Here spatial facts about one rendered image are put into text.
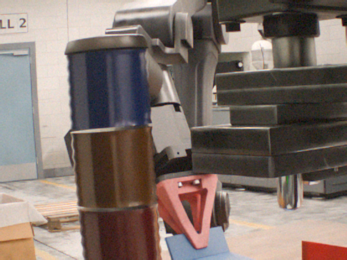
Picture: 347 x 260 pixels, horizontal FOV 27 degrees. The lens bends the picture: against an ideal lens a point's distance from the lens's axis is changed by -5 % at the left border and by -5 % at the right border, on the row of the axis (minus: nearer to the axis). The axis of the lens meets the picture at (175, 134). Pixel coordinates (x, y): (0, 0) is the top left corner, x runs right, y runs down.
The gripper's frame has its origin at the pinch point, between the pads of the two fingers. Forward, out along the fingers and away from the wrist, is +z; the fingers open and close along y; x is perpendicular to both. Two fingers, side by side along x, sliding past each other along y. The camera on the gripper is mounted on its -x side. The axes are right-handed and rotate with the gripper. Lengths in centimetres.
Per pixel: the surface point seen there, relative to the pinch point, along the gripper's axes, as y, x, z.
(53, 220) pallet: -548, 211, -153
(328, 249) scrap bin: -7.3, 23.7, 3.9
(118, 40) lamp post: 40.0, -26.4, -1.5
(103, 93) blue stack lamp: 38.7, -27.2, 0.4
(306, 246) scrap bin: -11.4, 23.7, 1.9
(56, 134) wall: -961, 426, -406
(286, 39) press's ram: 25.8, -2.8, -9.2
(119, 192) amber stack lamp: 37.1, -26.9, 4.4
